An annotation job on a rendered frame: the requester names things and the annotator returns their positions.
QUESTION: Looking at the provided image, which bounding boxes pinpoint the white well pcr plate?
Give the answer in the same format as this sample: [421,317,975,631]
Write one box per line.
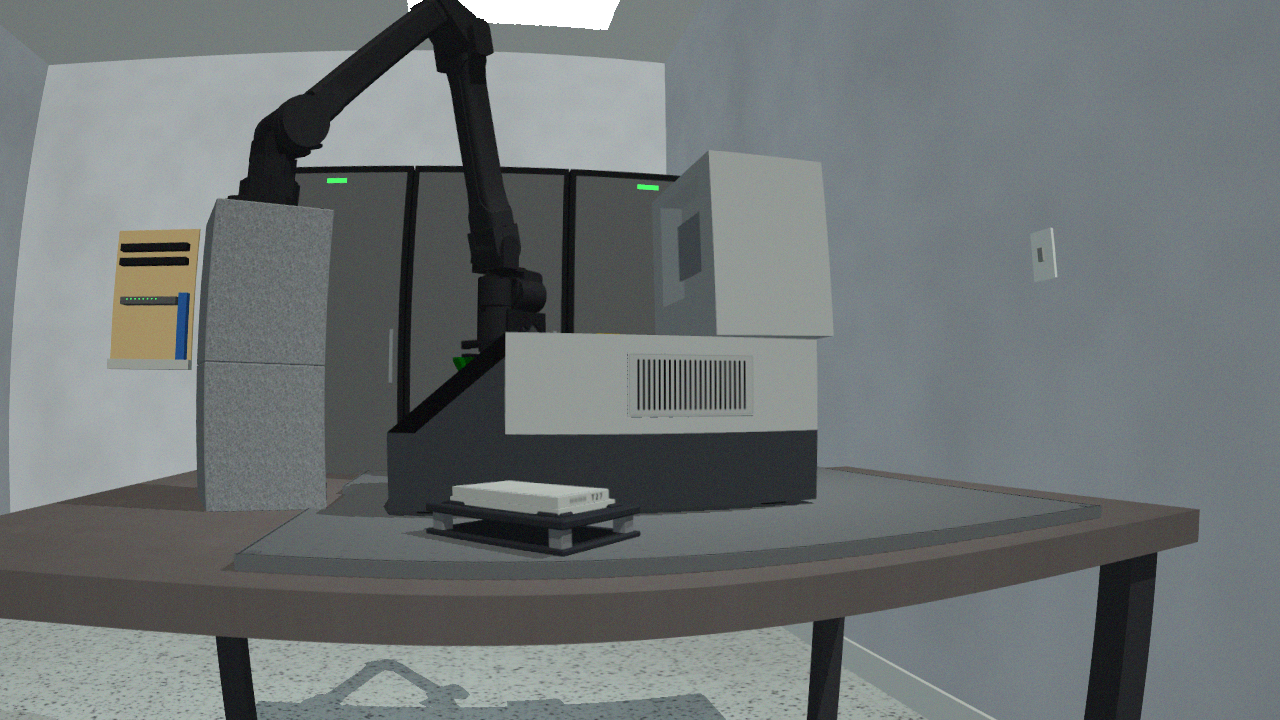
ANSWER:
[451,480,614,515]

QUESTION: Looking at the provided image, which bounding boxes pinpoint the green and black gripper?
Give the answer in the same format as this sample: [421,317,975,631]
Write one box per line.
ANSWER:
[453,306,511,372]

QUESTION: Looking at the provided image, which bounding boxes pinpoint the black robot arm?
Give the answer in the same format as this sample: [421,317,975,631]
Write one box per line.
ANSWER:
[228,0,547,333]

